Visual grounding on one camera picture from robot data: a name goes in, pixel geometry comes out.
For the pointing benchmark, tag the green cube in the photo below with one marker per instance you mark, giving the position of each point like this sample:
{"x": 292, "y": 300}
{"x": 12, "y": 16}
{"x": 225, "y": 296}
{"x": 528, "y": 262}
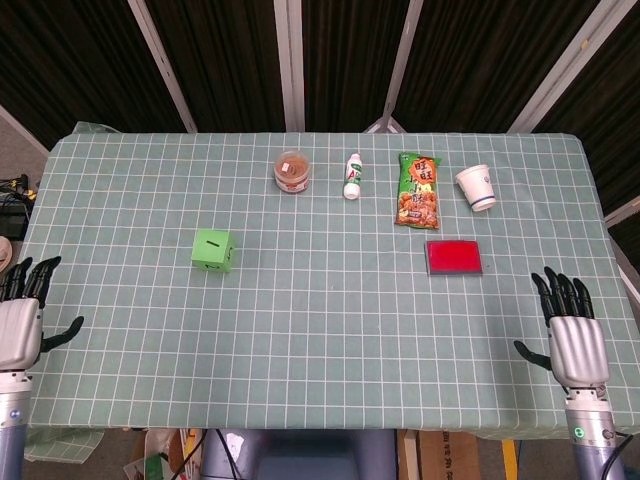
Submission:
{"x": 210, "y": 247}

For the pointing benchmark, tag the clear plastic jar brown snack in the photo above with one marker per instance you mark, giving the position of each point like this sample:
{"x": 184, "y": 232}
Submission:
{"x": 291, "y": 172}

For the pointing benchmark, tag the colourful printed paper bag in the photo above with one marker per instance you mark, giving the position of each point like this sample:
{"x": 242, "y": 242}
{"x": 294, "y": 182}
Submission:
{"x": 160, "y": 455}

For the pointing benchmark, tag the white paper cup blue stripe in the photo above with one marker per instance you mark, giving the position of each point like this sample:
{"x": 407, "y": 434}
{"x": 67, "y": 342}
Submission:
{"x": 477, "y": 187}

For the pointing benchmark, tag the red ink pad grey case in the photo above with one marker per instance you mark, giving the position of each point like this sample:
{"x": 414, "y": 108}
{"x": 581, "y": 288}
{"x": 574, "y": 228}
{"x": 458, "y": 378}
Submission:
{"x": 454, "y": 256}

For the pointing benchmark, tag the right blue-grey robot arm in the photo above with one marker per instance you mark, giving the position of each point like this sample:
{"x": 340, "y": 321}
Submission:
{"x": 592, "y": 440}

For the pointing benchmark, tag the white partition frame post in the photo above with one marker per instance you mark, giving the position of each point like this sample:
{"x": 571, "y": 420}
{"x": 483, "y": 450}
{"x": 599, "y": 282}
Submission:
{"x": 290, "y": 65}
{"x": 162, "y": 65}
{"x": 565, "y": 65}
{"x": 400, "y": 65}

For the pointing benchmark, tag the green snack bag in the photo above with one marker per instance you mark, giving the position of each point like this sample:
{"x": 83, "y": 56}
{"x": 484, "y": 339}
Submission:
{"x": 419, "y": 195}

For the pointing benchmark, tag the blue-grey robot torso base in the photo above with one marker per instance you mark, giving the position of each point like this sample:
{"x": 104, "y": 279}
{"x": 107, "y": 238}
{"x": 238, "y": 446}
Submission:
{"x": 300, "y": 455}

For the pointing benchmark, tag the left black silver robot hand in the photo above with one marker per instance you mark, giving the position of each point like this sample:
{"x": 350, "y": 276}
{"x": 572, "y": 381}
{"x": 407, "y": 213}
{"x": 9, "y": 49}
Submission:
{"x": 20, "y": 330}

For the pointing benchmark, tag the small white bottle green label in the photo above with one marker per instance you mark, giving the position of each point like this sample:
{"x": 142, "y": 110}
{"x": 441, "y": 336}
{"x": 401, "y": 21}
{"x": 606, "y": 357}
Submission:
{"x": 353, "y": 177}

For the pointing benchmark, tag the brown cardboard box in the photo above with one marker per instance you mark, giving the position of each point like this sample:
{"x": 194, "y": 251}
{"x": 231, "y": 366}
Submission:
{"x": 450, "y": 457}

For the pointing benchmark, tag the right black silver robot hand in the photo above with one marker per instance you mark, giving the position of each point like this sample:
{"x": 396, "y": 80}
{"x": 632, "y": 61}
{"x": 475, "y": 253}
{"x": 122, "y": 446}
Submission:
{"x": 580, "y": 350}

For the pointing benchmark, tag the green checkered tablecloth table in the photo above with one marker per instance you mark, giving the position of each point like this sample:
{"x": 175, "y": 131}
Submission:
{"x": 320, "y": 325}

